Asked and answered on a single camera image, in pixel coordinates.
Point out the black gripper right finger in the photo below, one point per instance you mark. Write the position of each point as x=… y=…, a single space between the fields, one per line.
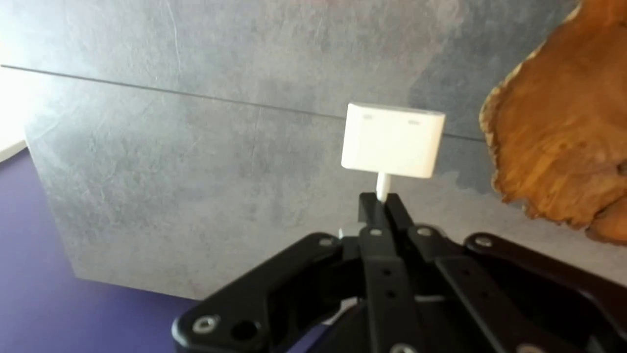
x=496 y=287

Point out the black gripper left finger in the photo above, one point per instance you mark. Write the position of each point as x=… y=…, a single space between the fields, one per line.
x=314 y=287

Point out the brown wooden plate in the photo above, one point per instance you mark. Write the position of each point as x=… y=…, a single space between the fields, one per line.
x=561 y=130

